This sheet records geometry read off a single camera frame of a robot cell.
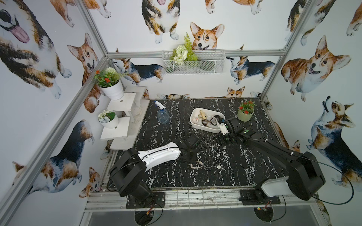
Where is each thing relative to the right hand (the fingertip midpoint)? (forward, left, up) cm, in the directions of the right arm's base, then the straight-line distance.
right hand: (218, 137), depth 86 cm
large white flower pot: (+22, +62, +27) cm, 71 cm away
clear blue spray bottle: (+25, +38, -9) cm, 47 cm away
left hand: (-10, +15, -6) cm, 19 cm away
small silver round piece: (-14, 0, -11) cm, 18 cm away
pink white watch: (+21, +14, -10) cm, 27 cm away
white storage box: (+8, 0, -3) cm, 9 cm away
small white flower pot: (+5, +63, +14) cm, 65 cm away
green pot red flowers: (+22, -23, -2) cm, 32 cm away
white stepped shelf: (-1, +55, +6) cm, 55 cm away
